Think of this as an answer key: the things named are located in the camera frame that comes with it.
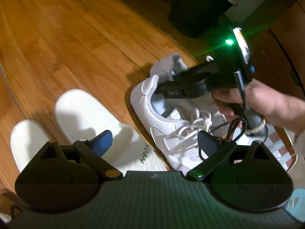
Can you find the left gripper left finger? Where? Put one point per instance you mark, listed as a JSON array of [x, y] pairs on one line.
[[93, 150]]

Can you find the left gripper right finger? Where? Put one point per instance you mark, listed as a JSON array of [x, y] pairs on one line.
[[217, 150]]

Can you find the white lace sneaker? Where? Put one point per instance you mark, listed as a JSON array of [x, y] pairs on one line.
[[170, 65], [175, 123]]

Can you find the person's right hand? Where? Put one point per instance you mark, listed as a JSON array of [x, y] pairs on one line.
[[278, 109]]

